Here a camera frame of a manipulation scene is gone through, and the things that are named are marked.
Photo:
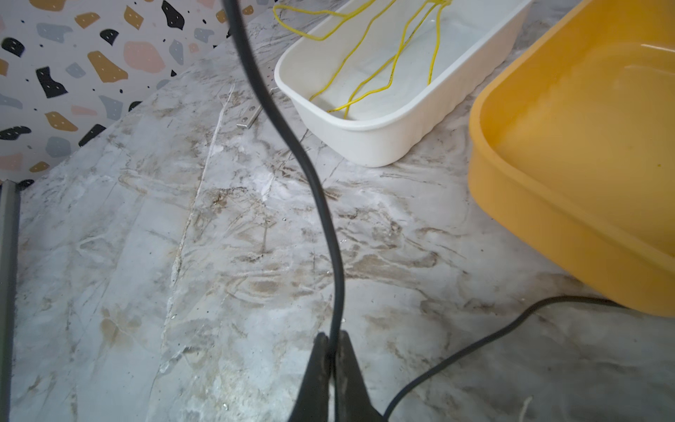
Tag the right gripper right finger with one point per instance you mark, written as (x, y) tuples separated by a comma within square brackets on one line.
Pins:
[(352, 403)]

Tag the yellow rectangular tray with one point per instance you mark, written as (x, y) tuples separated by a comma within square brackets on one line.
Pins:
[(573, 149)]

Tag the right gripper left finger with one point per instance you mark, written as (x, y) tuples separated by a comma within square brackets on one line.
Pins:
[(312, 403)]

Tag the perforated metal plate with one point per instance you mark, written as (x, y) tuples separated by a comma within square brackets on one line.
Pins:
[(251, 112)]

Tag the white rectangular tray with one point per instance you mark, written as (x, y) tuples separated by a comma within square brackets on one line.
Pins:
[(374, 77)]

